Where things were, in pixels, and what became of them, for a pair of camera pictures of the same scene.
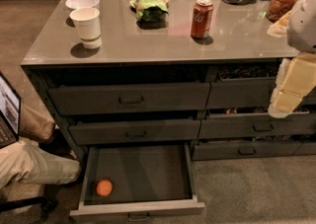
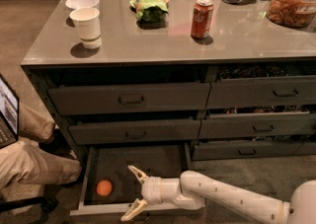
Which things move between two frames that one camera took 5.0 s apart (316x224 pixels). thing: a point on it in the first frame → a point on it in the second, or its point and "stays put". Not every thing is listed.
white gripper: (303, 24) → (153, 188)
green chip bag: (150, 7) stays put
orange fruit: (105, 187) stays put
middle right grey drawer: (297, 125) stays put
